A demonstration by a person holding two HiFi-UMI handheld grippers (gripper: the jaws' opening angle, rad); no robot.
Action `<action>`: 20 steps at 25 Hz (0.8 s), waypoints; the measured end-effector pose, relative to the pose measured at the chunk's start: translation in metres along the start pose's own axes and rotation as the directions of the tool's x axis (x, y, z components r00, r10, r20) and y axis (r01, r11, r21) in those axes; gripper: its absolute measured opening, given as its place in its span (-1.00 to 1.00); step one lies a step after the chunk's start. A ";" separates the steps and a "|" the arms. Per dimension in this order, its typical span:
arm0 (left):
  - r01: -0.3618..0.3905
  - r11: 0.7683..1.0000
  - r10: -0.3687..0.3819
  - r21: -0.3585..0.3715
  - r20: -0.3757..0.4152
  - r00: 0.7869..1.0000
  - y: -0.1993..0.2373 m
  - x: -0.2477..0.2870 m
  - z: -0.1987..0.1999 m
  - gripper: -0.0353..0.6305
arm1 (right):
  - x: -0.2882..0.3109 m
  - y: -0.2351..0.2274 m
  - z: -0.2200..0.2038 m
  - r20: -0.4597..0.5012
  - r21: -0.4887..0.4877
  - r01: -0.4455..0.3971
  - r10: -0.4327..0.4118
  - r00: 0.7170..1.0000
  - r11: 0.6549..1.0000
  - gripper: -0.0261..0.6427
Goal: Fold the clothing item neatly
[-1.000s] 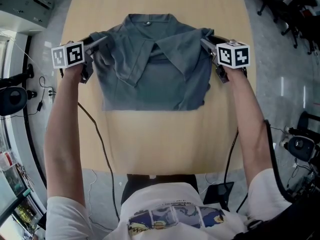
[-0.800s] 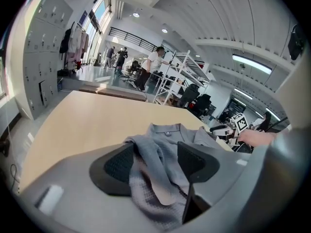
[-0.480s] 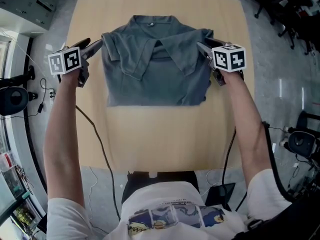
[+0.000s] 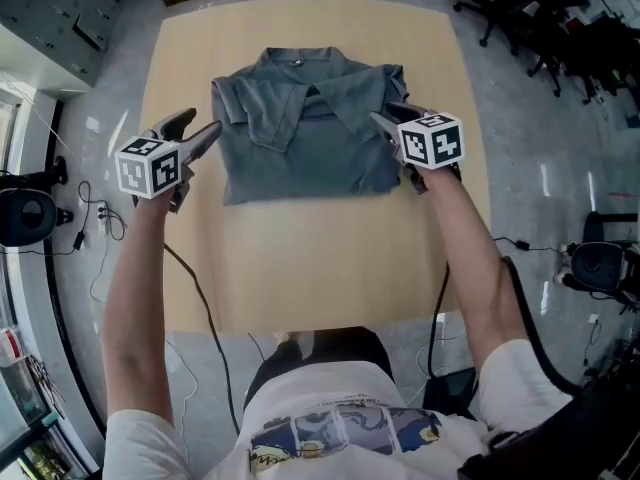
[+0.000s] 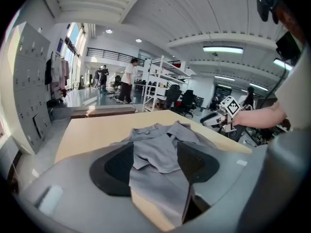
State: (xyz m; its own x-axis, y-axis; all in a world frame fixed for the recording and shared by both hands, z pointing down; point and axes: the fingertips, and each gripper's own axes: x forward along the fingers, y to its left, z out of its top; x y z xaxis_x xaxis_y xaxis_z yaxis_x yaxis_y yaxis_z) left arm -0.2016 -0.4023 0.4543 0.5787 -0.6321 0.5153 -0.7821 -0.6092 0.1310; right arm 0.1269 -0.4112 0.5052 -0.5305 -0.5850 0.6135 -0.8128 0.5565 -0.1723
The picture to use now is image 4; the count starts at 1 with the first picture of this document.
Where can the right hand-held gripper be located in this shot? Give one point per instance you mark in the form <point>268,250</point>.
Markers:
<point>432,140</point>

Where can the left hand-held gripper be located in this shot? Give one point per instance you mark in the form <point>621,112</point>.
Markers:
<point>150,168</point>

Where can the grey polo shirt clothing item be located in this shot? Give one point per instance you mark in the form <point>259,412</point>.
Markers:
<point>310,158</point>

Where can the person's left forearm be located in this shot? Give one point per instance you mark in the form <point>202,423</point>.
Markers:
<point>137,298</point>

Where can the person's right forearm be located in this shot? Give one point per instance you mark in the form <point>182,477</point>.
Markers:
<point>475,278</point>

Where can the white power strip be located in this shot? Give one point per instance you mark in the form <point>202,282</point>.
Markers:
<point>102,216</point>

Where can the small black power adapter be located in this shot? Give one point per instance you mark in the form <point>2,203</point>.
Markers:
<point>522,244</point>

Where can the grey perforated panel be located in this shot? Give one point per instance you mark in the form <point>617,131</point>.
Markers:
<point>50,18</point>

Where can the black office chairs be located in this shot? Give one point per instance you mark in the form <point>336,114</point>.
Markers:
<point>565,28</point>

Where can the black trousers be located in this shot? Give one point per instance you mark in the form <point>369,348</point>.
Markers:
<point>340,348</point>

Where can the black box under table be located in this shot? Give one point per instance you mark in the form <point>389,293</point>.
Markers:
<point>450,393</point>

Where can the white printed t-shirt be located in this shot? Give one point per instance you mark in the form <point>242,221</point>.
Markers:
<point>325,418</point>

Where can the glass display case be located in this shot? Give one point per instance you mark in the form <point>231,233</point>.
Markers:
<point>20,398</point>

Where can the black backpack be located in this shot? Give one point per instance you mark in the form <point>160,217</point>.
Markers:
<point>575,433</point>

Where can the black curved floor rail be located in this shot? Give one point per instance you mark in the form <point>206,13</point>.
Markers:
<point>60,288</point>

